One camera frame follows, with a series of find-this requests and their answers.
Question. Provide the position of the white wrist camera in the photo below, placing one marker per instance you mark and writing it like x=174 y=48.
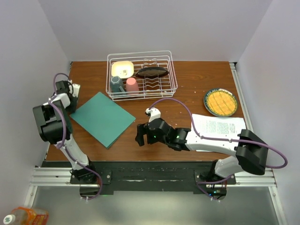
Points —
x=153 y=113
x=74 y=89

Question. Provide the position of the dark brown oval plate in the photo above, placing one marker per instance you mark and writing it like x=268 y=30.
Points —
x=152 y=72

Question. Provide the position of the white wire dish rack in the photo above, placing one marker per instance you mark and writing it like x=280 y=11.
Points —
x=148 y=88

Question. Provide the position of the remaining printed paper stack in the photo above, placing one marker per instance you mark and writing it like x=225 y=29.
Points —
x=216 y=127

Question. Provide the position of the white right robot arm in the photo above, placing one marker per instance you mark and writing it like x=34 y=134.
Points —
x=249 y=154

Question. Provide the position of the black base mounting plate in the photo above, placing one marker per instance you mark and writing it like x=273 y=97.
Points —
x=108 y=177

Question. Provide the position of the grey-blue mug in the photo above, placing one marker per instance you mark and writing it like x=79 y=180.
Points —
x=117 y=85

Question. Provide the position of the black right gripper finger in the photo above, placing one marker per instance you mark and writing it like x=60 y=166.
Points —
x=150 y=137
x=141 y=131

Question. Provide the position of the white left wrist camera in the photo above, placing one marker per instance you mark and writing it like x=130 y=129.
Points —
x=74 y=89

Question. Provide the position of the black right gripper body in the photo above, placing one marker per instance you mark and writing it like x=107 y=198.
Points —
x=161 y=140

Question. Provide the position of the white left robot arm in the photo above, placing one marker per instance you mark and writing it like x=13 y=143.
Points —
x=54 y=126

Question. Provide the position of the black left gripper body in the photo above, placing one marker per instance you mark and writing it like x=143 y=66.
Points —
x=72 y=108

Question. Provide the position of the teal file folder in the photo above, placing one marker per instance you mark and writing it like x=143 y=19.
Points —
x=103 y=119

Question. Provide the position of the pink cup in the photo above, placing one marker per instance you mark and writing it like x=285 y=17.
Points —
x=132 y=86

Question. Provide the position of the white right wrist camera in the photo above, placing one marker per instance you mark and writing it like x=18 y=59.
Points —
x=153 y=113

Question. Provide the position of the yellow patterned round plate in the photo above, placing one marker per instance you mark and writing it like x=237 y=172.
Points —
x=220 y=102

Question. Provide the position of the cream square bowl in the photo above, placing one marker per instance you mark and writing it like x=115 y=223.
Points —
x=122 y=69

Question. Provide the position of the right side aluminium rail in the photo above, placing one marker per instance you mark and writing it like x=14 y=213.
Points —
x=241 y=96

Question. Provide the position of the orange drink bottle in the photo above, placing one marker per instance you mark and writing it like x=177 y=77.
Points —
x=26 y=216

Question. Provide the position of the aluminium frame rail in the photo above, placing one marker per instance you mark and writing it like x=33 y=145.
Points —
x=61 y=177

